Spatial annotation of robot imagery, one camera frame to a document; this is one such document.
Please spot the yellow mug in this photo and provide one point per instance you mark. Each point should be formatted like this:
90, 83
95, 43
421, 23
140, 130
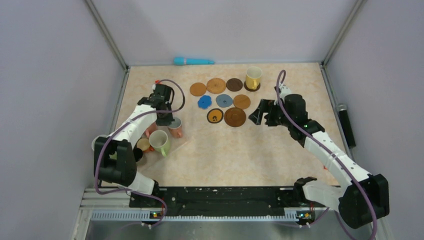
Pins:
253, 77

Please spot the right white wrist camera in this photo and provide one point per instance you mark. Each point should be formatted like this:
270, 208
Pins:
283, 91

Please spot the small orange cup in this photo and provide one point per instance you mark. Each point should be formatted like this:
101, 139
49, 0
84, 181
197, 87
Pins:
144, 145

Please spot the woven rattan coaster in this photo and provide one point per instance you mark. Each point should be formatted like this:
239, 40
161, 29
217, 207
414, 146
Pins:
216, 85

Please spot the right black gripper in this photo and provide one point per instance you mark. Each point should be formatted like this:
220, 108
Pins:
256, 116

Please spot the light green mug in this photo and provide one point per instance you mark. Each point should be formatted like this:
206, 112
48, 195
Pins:
160, 142

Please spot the dark wooden coaster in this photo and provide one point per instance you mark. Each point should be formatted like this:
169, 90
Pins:
234, 84
251, 90

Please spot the turquoise microphone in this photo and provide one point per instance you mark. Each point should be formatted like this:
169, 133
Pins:
183, 61

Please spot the pink printed mug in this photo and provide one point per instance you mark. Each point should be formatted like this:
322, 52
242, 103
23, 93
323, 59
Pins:
175, 128

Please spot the grey silicone coaster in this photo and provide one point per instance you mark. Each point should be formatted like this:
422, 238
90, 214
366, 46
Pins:
224, 100

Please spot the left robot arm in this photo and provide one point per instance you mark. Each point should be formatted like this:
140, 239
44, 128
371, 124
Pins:
116, 156

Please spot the light wooden coaster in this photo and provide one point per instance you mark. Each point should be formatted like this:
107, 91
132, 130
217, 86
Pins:
197, 89
241, 101

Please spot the brown paw print coaster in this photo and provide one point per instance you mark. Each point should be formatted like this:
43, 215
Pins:
215, 116

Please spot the brown mug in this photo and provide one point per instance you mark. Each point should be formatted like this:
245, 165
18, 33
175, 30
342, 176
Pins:
138, 154

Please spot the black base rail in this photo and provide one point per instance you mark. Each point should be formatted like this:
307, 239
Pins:
228, 204

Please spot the brown grooved coaster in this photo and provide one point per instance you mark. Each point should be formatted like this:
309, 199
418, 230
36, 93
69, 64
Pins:
235, 117

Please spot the black microphone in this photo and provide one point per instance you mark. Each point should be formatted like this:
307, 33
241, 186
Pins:
342, 111

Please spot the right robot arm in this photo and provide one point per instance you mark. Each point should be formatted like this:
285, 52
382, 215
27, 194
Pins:
358, 194

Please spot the plain pink mug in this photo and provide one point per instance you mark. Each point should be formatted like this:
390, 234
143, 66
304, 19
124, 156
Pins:
152, 128

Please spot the blue flower coaster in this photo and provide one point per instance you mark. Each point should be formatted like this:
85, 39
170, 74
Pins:
204, 102

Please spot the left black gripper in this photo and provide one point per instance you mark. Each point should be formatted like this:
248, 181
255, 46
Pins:
165, 122

